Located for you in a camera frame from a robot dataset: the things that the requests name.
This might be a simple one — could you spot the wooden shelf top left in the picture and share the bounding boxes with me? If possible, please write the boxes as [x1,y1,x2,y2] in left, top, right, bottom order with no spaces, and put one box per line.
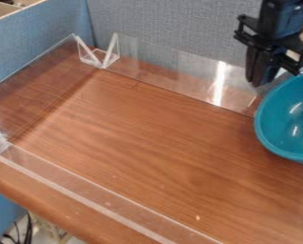
[0,0,46,19]

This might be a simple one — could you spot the black cables under table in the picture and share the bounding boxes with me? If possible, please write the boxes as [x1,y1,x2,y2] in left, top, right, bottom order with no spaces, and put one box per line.
[0,212,34,244]

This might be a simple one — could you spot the clear acrylic corner bracket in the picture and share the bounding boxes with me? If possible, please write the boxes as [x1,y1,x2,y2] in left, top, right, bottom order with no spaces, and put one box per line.
[73,33,121,69]

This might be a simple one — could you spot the clear acrylic panel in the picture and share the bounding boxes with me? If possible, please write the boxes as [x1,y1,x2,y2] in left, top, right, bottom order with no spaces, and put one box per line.
[0,132,223,244]
[0,34,96,141]
[103,33,268,116]

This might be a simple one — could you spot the clear acrylic left panel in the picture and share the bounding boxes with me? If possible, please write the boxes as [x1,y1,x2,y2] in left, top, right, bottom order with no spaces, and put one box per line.
[0,34,96,141]

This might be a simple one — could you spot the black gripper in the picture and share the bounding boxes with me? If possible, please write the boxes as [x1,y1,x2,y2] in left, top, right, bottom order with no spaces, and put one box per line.
[233,14,303,87]

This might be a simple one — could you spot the clear acrylic front panel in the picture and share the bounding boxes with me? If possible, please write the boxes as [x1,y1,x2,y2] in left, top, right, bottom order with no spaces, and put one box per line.
[0,132,223,244]

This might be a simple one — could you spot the clear acrylic back panel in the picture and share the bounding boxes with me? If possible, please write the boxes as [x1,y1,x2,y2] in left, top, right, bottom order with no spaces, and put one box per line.
[103,33,268,116]

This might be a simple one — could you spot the blue plastic bowl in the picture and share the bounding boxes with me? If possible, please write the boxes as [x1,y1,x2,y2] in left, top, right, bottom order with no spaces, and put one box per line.
[253,74,303,164]

